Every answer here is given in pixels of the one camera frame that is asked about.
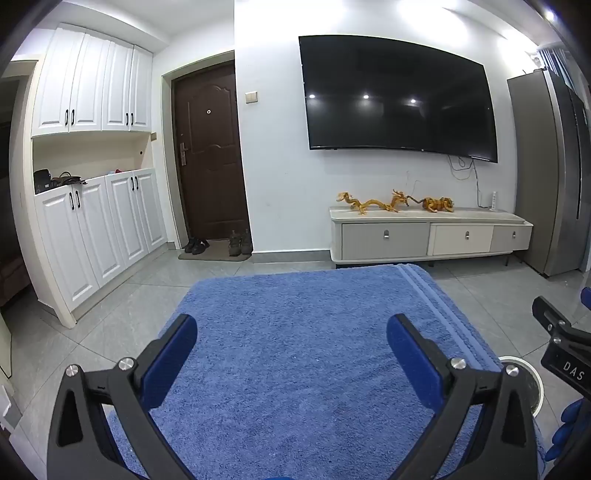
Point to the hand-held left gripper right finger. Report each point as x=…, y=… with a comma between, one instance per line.
x=413, y=364

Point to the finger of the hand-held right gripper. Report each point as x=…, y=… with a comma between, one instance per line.
x=551, y=316

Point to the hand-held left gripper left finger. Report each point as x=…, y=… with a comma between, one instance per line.
x=168, y=360

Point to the person's right hand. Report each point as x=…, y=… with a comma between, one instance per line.
x=575, y=417

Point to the white round waste bin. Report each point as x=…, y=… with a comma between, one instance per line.
x=532, y=392

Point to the grey doormat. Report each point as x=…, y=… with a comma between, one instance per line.
x=217, y=256

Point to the blue terry towel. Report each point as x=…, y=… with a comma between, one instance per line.
x=295, y=332

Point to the grey white television cabinet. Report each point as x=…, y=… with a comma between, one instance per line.
x=388, y=237

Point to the brown hiking shoe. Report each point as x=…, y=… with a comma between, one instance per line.
x=234, y=244
x=246, y=243

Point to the grey steel refrigerator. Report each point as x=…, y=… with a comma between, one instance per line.
x=545, y=175

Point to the white floor cabinet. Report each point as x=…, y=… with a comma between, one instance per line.
x=97, y=235

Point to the golden tiger figurine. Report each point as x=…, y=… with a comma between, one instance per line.
x=438, y=203

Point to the golden dragon figurine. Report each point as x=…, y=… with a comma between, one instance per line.
x=369, y=204

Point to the dark brown entrance door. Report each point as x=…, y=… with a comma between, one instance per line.
x=210, y=152

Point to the black bag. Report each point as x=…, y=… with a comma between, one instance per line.
x=42, y=181

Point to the blue striped curtain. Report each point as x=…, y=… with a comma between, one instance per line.
x=556, y=62

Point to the black wall television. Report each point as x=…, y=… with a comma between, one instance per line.
x=397, y=97

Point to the golden wall switch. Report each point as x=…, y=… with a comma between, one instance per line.
x=251, y=97

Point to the white wall cabinet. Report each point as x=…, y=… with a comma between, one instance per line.
x=87, y=78

